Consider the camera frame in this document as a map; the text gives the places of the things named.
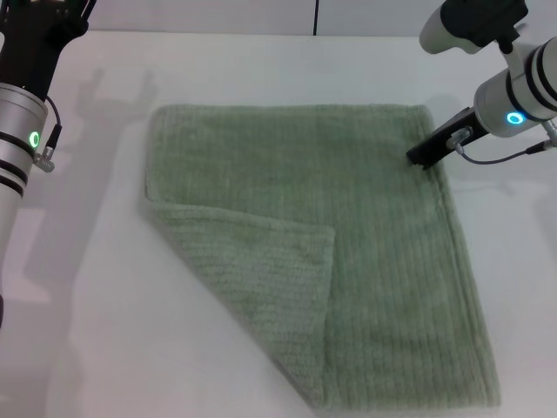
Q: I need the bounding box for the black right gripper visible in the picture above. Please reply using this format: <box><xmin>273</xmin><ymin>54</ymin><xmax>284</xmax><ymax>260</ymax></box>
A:
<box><xmin>406</xmin><ymin>106</ymin><xmax>485</xmax><ymax>172</ymax></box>

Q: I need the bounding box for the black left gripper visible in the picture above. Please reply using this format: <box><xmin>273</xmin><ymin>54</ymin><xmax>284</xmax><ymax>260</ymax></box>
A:
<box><xmin>0</xmin><ymin>0</ymin><xmax>97</xmax><ymax>102</ymax></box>

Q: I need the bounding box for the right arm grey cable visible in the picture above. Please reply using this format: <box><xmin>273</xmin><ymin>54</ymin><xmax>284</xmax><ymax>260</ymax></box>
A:
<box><xmin>446</xmin><ymin>121</ymin><xmax>557</xmax><ymax>166</ymax></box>

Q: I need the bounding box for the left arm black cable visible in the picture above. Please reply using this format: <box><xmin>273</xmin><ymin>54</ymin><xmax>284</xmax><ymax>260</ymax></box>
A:
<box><xmin>33</xmin><ymin>95</ymin><xmax>64</xmax><ymax>172</ymax></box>

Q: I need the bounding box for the right wrist camera housing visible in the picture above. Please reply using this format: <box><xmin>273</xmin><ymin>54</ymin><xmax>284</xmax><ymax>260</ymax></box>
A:
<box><xmin>419</xmin><ymin>0</ymin><xmax>531</xmax><ymax>57</ymax></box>

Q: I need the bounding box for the green ribbed towel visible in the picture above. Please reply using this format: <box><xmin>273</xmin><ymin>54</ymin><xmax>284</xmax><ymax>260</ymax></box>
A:
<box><xmin>141</xmin><ymin>103</ymin><xmax>501</xmax><ymax>410</ymax></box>

